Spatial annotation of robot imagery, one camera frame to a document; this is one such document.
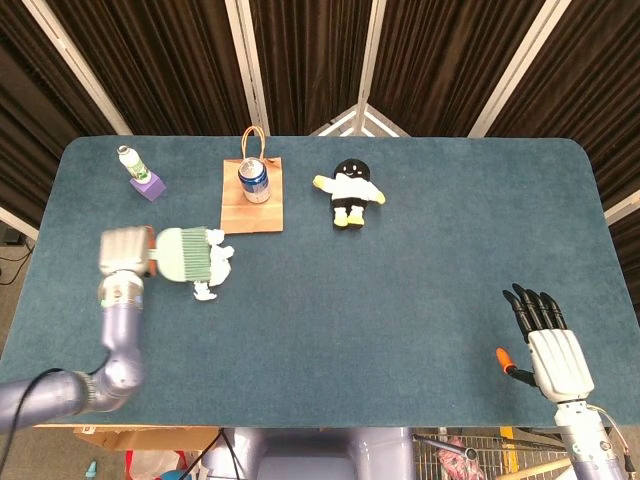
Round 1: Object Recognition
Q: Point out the red and white plastic bag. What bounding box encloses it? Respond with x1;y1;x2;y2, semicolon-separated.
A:
124;448;201;480

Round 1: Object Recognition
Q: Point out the purple foam block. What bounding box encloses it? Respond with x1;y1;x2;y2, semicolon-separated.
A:
128;169;167;203

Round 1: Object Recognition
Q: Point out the white partition base frame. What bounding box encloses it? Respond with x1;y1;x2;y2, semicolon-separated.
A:
309;104;411;139

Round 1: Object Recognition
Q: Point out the red patterned cloth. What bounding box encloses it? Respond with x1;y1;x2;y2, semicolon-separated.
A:
433;434;485;480

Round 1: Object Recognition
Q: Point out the wooden stick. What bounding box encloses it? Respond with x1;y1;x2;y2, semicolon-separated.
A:
504;457;574;480

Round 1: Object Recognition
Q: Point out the dark brown curtain panel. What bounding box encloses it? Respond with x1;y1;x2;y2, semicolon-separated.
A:
44;0;251;136
247;0;374;136
487;0;640;281
372;0;551;137
0;0;121;229

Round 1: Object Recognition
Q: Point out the wire shopping cart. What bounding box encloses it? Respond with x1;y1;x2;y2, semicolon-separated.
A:
412;427;576;480

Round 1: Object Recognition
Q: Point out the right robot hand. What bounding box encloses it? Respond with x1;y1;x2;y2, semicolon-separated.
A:
495;282;596;404

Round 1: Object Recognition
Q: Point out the mint green small broom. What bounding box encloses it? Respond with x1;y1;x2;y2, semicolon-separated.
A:
149;225;211;285

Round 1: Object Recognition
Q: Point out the white partition frame post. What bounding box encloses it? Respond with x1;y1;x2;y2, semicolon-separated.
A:
224;0;271;136
352;0;387;136
603;192;640;225
0;206;40;241
468;0;571;139
22;0;132;136

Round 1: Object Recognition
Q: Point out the blue soda can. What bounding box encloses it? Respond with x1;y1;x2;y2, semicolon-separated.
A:
237;158;272;205

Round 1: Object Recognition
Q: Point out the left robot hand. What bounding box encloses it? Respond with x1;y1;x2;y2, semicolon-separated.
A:
98;225;156;279

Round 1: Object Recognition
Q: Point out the white bottle with green label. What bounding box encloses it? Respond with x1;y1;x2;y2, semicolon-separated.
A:
117;144;152;181

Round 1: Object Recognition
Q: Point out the brown paper bag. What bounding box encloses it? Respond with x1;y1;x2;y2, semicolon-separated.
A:
219;125;285;235

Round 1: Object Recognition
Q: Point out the lilac robot torso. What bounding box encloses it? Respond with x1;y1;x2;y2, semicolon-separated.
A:
202;427;416;480

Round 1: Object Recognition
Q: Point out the cardboard box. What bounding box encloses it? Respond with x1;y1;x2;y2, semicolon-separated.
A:
73;425;221;453

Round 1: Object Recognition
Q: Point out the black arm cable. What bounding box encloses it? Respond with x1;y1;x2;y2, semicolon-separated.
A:
8;348;111;436

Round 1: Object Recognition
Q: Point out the dark floor equipment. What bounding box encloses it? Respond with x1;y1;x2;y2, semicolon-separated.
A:
0;223;29;247

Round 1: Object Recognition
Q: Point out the blue felt table mat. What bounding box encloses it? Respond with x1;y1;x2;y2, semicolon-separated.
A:
0;135;640;430

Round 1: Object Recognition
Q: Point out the black and white plush doll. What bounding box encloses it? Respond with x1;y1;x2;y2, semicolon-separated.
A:
312;157;387;231

